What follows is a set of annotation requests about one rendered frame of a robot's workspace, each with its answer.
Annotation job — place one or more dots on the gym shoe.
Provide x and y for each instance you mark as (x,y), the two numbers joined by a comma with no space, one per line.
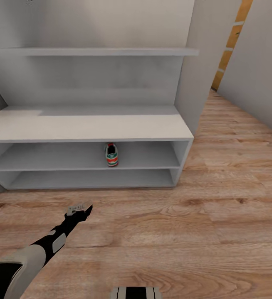
(110,150)

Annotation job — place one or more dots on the robot trunk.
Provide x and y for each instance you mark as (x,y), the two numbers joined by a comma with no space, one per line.
(136,293)

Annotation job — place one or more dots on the door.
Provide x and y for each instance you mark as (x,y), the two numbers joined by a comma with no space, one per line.
(234,35)

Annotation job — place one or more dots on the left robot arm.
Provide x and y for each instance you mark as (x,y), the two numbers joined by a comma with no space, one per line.
(18,269)

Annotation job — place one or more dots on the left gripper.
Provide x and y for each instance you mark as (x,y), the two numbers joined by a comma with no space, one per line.
(79,216)

